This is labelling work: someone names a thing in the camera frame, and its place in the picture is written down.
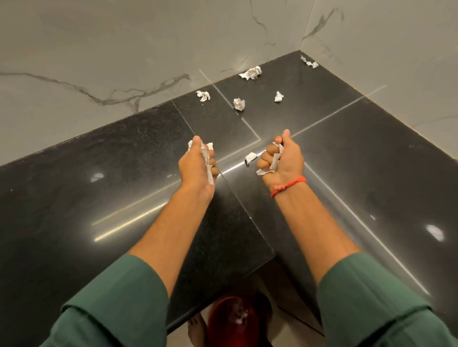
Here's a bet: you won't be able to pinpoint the person's left hand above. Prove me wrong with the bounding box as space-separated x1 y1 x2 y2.
178 135 219 201

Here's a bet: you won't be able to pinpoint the person's right hand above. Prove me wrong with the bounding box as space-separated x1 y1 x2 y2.
256 129 305 190

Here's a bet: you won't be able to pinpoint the white paper scraps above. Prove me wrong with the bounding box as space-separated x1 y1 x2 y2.
195 54 319 166

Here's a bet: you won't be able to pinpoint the person's right forearm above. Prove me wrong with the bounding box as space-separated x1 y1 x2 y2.
273 182 362 286

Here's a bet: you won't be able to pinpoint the person's left forearm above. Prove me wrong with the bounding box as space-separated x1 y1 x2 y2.
128 185 215 297

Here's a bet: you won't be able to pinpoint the orange thread wristband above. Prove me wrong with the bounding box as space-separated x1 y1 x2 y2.
270 176 308 199

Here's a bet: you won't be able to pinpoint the green shirt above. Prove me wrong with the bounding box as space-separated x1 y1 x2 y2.
41 252 458 347

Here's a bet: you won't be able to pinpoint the red plastic bucket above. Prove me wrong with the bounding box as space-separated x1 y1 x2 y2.
207 296 258 347

